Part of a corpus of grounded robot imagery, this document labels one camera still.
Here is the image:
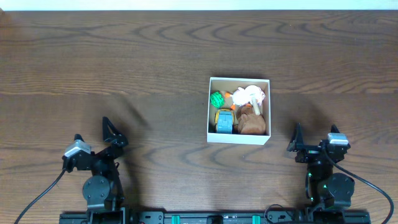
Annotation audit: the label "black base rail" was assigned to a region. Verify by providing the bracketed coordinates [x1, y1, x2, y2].
[58, 210, 371, 224]

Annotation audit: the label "grey yellow toy car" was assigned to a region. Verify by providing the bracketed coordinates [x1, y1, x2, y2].
[215, 109, 234, 134]

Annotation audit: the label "brown plush bear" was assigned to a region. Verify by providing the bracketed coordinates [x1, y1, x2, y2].
[234, 106, 267, 135]

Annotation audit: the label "pink white duck toy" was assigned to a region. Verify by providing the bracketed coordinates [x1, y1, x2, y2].
[224, 85, 266, 110]

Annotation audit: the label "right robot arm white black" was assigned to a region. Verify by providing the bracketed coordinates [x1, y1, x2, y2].
[287, 124, 354, 222]

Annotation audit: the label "white cardboard box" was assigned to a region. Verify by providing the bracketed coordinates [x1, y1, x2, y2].
[207, 77, 271, 145]

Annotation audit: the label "green round toy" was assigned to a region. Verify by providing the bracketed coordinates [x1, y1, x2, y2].
[210, 91, 224, 109]

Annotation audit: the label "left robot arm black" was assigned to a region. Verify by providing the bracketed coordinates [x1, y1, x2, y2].
[62, 116, 128, 220]

